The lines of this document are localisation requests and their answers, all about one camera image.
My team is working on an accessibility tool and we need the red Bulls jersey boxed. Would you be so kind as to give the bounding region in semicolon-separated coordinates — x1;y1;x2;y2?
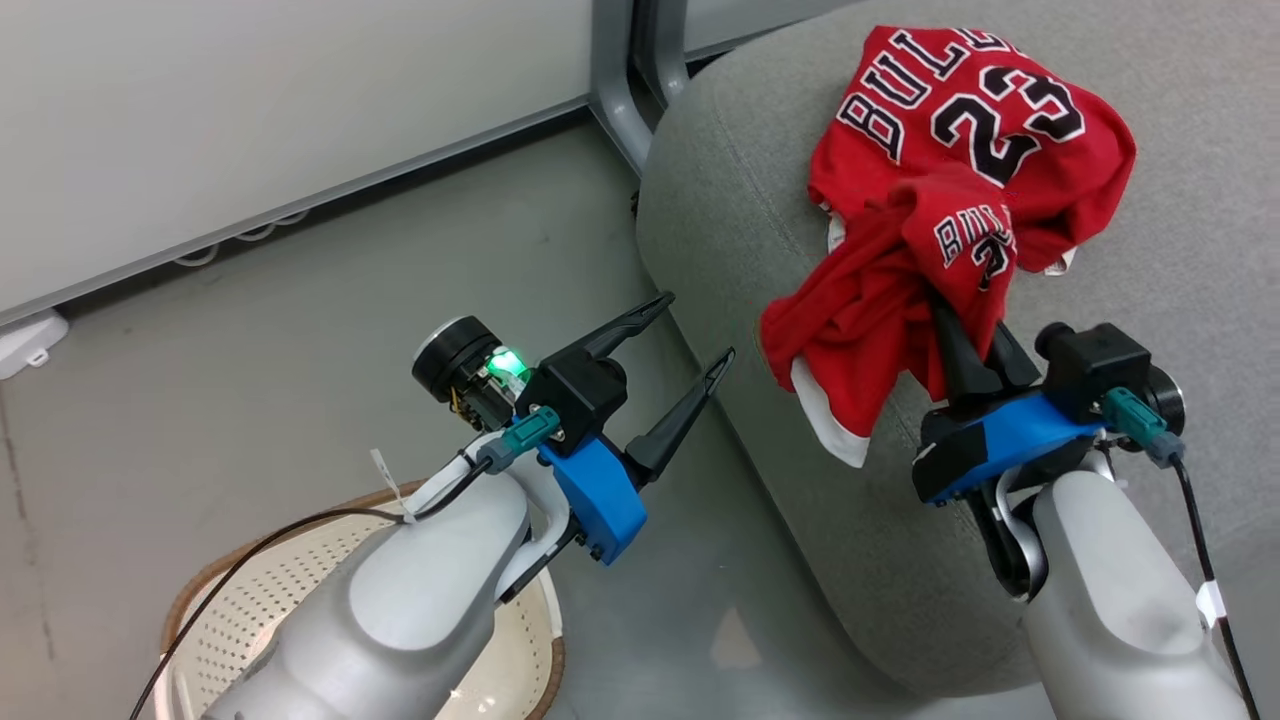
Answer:
808;25;1138;277

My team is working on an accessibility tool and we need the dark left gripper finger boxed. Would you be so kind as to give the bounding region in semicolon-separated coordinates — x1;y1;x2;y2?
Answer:
574;291;677;361
624;347;738;484

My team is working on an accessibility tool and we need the large white partition panel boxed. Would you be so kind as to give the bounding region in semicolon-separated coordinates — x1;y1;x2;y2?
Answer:
0;0;603;328

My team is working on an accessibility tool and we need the grey partition leg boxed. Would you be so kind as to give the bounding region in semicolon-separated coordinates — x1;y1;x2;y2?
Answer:
589;0;658;178
648;0;693;108

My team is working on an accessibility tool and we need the narrow white partition panel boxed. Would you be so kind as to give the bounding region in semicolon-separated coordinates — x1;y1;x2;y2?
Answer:
684;0;863;57

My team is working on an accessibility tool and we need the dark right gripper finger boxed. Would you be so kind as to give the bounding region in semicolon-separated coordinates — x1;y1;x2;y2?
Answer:
930;299;1002;405
984;319;1043;393

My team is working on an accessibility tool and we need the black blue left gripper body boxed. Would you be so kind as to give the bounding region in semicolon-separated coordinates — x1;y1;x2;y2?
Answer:
411;315;650;567

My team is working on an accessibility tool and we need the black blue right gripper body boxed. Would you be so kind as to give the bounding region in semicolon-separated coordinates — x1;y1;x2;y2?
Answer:
911;321;1187;507

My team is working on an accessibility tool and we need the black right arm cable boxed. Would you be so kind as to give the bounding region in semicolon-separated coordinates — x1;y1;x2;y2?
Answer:
1103;387;1263;720

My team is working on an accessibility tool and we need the coiled white cable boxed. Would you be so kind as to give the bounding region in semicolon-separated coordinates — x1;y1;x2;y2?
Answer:
171;207;312;269

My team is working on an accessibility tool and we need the grey fabric sofa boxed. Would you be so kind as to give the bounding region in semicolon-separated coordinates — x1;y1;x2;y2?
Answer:
636;0;1280;698

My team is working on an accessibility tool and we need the white perforated laundry basket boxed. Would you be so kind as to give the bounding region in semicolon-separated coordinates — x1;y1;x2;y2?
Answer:
150;480;567;720

